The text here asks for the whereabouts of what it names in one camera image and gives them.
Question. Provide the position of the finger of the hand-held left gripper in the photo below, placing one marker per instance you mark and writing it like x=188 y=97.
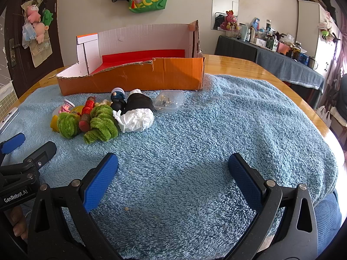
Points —
x=12 y=143
x=40 y=153

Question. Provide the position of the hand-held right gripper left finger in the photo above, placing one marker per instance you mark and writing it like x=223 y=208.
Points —
x=100 y=181

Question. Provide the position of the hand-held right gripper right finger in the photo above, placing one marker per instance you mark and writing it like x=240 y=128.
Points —
x=245 y=181

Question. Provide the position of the yellow duck toy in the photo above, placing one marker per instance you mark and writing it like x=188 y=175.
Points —
x=54 y=123

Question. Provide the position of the green pipe cleaner ball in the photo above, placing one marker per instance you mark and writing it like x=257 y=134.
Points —
x=67 y=124
x=103 y=126

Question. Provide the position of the pink striped spool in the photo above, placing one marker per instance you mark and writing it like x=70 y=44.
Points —
x=67 y=105

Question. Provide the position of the red firecracker ornament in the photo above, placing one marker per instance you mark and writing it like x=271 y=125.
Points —
x=88 y=108

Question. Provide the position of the small blue white figurine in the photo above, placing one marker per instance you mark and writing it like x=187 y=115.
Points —
x=118 y=97

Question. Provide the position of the clear plastic case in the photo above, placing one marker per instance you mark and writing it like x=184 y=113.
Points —
x=168 y=101

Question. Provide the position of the orange cardboard box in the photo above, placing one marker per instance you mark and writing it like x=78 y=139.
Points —
x=135 y=78

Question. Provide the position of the person's left hand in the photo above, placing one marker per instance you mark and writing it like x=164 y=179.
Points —
x=19 y=222

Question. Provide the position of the white electronic device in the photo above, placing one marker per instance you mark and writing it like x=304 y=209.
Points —
x=8 y=119

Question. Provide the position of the light blue towel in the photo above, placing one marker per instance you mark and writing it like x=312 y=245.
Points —
x=189 y=140

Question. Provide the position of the dark brown door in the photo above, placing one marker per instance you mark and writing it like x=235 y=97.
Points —
x=16 y=67

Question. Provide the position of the person's blue pants leg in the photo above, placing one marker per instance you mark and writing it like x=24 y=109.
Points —
x=329 y=219

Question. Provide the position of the beige hanging organizer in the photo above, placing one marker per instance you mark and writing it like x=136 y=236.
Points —
x=40 y=54

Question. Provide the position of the white bag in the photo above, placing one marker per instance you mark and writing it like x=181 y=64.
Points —
x=324 y=115

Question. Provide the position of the blue face mask pack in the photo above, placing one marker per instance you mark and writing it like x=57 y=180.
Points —
x=28 y=33

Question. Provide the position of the pink plush toy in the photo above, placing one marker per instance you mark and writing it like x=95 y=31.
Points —
x=33 y=13
x=40 y=31

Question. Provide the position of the side table with dark cloth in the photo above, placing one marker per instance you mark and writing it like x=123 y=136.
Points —
x=284 y=65

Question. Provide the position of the green plush toy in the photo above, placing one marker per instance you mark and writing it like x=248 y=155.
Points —
x=47 y=17

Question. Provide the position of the metal pot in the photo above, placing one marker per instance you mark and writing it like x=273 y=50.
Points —
x=312 y=62

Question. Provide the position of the pink box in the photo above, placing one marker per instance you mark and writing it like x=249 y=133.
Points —
x=283 y=49

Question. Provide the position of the group of cosmetic bottles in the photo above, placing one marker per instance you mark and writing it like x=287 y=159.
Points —
x=265 y=36

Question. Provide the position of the pink curtain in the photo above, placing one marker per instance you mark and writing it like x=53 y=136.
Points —
x=338 y=67

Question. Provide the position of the pink rabbit plush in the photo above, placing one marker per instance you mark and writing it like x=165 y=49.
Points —
x=230 y=20

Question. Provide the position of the white wardrobe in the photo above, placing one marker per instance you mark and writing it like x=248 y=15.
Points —
x=307 y=24

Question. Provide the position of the red tassel charm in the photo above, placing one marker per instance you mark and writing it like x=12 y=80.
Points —
x=133 y=2

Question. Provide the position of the wall mirror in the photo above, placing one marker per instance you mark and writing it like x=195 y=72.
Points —
x=225 y=2

